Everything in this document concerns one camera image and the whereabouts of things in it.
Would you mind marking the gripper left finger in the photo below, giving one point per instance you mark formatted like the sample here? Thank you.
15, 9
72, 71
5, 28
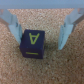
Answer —
13, 28

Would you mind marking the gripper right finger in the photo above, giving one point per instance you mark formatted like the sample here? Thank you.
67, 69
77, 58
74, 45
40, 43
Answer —
65, 31

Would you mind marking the purple block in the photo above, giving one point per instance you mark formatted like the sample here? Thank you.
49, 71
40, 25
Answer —
33, 43

